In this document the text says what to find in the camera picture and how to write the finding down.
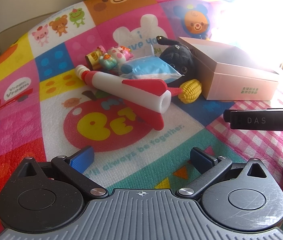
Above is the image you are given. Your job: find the yellow pudding cup toy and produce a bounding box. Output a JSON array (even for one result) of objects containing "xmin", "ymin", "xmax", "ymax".
[{"xmin": 85, "ymin": 50, "xmax": 102, "ymax": 70}]

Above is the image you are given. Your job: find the colourful cartoon play mat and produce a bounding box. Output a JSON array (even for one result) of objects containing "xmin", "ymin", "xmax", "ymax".
[{"xmin": 0, "ymin": 0, "xmax": 283, "ymax": 232}]

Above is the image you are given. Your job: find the black plush cat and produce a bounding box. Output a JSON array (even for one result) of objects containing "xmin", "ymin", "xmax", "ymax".
[{"xmin": 156, "ymin": 36, "xmax": 197, "ymax": 87}]

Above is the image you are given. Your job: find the white red foam rocket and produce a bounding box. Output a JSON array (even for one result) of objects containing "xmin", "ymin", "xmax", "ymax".
[{"xmin": 75, "ymin": 65, "xmax": 182, "ymax": 131}]

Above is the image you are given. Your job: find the yellow corn toy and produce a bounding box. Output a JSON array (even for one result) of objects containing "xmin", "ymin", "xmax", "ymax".
[{"xmin": 178, "ymin": 79, "xmax": 202, "ymax": 104}]

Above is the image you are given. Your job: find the pink cardboard box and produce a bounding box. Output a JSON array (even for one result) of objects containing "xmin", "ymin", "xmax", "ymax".
[{"xmin": 178, "ymin": 37, "xmax": 280, "ymax": 101}]

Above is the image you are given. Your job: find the pink teal toy figure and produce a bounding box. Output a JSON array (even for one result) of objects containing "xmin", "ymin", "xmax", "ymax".
[{"xmin": 97, "ymin": 46, "xmax": 134, "ymax": 70}]

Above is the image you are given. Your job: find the blue white plastic bag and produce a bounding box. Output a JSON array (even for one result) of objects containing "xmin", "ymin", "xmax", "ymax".
[{"xmin": 118, "ymin": 56, "xmax": 182, "ymax": 83}]

